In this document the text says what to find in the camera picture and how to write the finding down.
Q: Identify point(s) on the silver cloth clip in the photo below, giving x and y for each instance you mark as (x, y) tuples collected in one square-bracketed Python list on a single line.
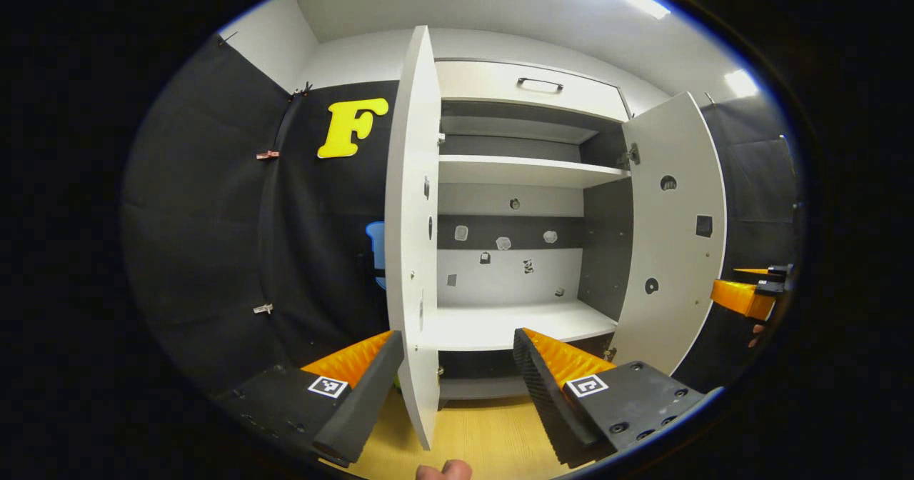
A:
[(263, 308)]

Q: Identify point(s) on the grey cabinet door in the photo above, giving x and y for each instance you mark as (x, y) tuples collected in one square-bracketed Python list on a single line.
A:
[(678, 266), (407, 251)]

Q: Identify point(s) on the grey double-door shoe cabinet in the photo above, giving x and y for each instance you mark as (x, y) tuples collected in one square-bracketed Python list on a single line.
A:
[(607, 251)]

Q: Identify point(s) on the small ceiling light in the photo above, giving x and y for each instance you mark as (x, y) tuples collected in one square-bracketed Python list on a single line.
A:
[(740, 83)]

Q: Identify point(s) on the metal right door hinge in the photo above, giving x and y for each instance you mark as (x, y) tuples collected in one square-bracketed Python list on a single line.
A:
[(630, 156)]

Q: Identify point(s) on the grey cabinet drawer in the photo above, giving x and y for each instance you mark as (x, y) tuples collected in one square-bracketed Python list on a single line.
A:
[(471, 80)]

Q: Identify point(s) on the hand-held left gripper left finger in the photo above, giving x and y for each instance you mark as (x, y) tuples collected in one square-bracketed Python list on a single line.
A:
[(364, 405)]

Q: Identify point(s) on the white deep cabinet shelf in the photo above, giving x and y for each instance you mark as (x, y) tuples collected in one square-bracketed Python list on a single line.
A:
[(514, 323)]

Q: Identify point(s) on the black backdrop cloth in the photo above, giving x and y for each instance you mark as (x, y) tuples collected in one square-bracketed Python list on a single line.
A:
[(200, 237)]

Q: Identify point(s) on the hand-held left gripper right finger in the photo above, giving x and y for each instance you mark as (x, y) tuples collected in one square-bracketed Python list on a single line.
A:
[(553, 405)]

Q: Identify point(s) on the red cloth clip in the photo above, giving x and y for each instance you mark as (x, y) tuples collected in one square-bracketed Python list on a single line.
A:
[(268, 155)]

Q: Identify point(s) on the white narrow cabinet shelf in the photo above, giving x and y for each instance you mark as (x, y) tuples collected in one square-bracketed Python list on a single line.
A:
[(521, 171)]

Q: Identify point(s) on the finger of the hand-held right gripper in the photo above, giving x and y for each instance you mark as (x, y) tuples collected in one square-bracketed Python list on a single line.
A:
[(753, 271), (742, 298)]

